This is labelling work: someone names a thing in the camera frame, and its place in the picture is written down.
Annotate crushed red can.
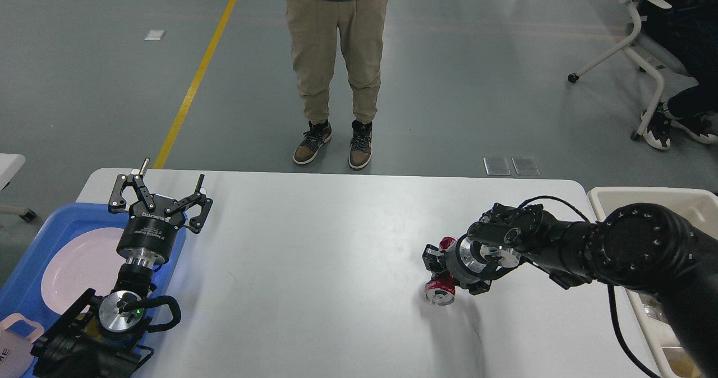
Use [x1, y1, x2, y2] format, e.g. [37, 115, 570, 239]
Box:
[424, 237, 457, 306]

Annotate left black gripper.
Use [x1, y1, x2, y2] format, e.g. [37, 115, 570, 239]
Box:
[107, 158, 213, 266]

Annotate beige plastic bin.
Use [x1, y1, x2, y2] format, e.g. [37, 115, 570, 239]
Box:
[588, 187, 717, 377]

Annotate person in dark trousers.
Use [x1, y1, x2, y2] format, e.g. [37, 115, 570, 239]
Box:
[643, 0, 717, 150]

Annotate pink HOME mug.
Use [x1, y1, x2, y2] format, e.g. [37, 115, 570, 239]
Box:
[1, 312, 45, 377]

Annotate white side table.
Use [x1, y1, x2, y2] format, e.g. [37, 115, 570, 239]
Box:
[1, 153, 36, 223]

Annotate person in khaki trousers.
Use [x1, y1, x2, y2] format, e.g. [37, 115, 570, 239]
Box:
[285, 0, 389, 169]

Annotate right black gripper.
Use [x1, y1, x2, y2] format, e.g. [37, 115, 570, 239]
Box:
[421, 235, 503, 296]

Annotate pink plate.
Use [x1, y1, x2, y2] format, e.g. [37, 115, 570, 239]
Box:
[40, 227, 124, 315]

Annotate white office chair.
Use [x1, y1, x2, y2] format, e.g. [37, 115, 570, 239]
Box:
[567, 0, 689, 141]

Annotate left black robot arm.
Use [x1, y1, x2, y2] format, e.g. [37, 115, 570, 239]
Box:
[31, 158, 213, 377]

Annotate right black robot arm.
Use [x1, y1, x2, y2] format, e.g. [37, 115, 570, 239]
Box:
[422, 197, 717, 377]

